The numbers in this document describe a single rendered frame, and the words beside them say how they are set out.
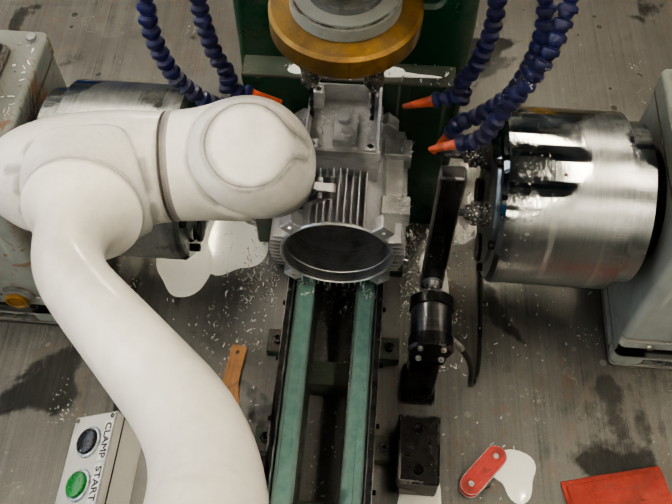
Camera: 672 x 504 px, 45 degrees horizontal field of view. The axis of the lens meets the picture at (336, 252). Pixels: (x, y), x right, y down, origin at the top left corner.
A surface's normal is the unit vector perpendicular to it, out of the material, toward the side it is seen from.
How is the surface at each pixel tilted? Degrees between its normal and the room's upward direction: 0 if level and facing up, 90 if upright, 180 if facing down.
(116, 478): 58
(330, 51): 0
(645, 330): 89
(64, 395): 0
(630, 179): 24
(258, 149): 35
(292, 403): 0
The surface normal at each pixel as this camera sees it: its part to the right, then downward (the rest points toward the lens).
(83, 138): -0.04, -0.71
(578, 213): -0.06, 0.20
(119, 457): 0.84, -0.22
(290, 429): 0.00, -0.52
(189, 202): -0.25, 0.69
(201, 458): -0.01, -0.86
